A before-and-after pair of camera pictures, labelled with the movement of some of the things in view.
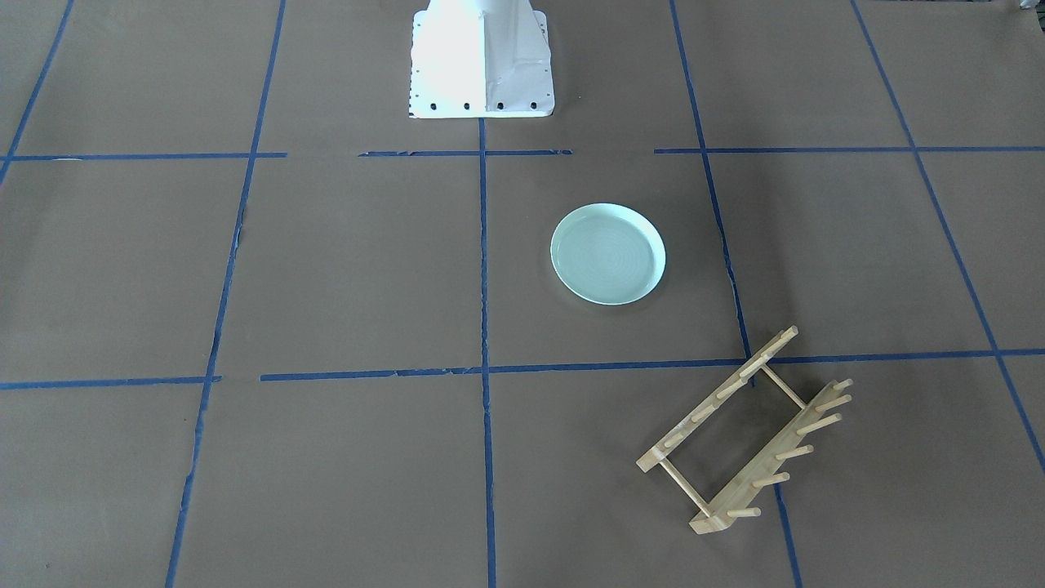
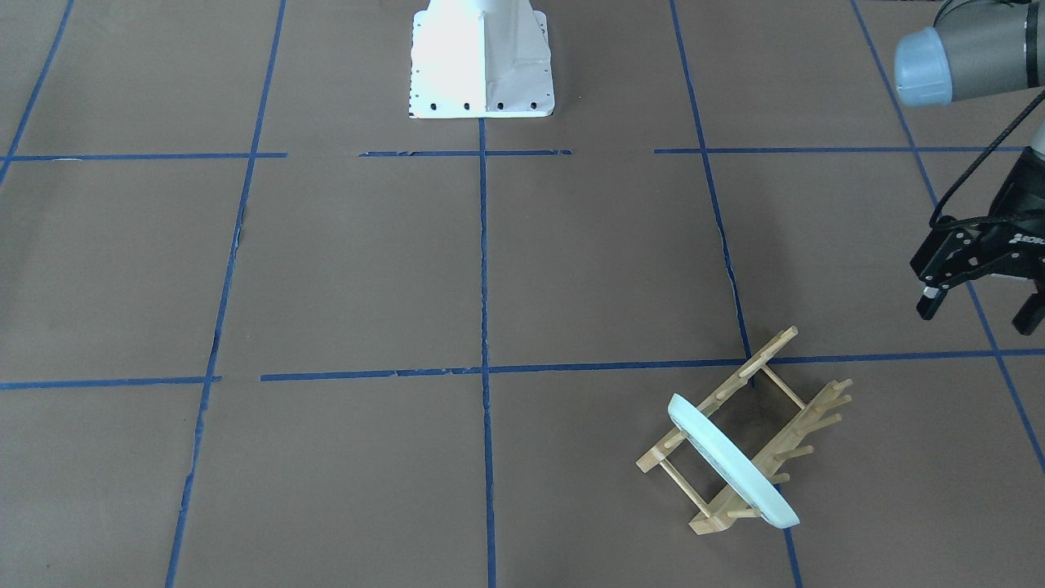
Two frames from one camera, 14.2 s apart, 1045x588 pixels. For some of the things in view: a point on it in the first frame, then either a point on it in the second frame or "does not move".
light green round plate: x=605 y=254 to x=751 y=481
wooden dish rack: x=810 y=420 does not move
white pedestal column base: x=480 y=59 does not move
